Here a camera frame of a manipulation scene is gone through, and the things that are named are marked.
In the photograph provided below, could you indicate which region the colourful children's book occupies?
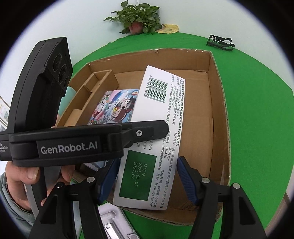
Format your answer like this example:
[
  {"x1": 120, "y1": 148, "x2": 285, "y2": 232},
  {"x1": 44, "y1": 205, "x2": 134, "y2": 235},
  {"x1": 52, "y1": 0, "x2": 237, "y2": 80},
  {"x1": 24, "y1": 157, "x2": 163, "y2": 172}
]
[{"x1": 88, "y1": 89, "x2": 139, "y2": 124}]

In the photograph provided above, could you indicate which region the white green medicine box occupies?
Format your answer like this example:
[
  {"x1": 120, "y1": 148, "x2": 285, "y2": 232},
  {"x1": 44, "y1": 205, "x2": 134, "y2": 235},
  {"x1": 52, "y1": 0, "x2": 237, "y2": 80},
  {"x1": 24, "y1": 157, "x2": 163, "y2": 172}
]
[{"x1": 113, "y1": 66, "x2": 185, "y2": 210}]

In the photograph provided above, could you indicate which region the white folding phone stand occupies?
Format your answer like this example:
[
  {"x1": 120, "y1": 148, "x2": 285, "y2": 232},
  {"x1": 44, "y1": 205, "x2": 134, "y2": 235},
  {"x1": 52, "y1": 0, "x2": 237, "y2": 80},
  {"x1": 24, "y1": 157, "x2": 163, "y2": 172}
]
[{"x1": 73, "y1": 201, "x2": 139, "y2": 239}]

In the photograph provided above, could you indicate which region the pastel plush toy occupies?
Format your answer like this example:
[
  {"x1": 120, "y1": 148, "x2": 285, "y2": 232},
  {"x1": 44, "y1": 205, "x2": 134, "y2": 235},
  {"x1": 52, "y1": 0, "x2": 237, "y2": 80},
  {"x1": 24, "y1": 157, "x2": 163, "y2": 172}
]
[{"x1": 58, "y1": 86, "x2": 76, "y2": 116}]

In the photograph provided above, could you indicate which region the person's left hand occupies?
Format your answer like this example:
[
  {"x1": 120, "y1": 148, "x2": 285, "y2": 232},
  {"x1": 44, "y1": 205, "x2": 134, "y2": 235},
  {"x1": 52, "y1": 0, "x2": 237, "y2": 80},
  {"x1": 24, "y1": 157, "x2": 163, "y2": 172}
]
[{"x1": 4, "y1": 160, "x2": 75, "y2": 211}]

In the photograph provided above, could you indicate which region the person's left sleeve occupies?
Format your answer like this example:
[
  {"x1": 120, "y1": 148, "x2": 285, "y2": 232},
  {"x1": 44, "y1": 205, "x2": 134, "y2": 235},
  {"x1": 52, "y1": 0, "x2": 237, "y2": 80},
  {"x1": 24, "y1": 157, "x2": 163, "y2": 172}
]
[{"x1": 1, "y1": 172, "x2": 35, "y2": 238}]

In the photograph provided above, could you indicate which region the brown cardboard box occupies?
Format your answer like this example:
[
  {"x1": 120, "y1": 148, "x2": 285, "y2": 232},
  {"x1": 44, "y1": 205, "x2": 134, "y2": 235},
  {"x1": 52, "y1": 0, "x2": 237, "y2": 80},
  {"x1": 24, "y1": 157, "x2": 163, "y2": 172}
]
[{"x1": 55, "y1": 48, "x2": 231, "y2": 227}]

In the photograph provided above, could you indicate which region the cardboard divider insert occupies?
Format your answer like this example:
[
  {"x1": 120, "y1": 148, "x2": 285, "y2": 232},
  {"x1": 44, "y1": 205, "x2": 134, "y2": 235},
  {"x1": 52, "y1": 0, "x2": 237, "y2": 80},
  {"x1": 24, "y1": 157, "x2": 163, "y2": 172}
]
[{"x1": 56, "y1": 70, "x2": 119, "y2": 127}]

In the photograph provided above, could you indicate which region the yellow cloth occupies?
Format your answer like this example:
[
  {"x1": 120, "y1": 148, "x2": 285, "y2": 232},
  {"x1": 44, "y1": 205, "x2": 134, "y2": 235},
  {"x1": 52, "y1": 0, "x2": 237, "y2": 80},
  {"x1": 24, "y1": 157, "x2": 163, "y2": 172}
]
[{"x1": 156, "y1": 24, "x2": 179, "y2": 34}]

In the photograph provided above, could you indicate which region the green table cloth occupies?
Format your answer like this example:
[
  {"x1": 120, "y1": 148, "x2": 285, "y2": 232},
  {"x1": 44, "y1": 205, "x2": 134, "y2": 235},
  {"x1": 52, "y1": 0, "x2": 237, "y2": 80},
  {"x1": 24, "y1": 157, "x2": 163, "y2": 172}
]
[{"x1": 73, "y1": 33, "x2": 293, "y2": 226}]

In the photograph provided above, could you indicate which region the potted plant red pot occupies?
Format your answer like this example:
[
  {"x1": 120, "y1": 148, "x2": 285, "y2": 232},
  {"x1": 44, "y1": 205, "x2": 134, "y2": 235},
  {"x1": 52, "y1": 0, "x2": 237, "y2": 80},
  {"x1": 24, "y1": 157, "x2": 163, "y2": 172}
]
[{"x1": 104, "y1": 1, "x2": 162, "y2": 35}]

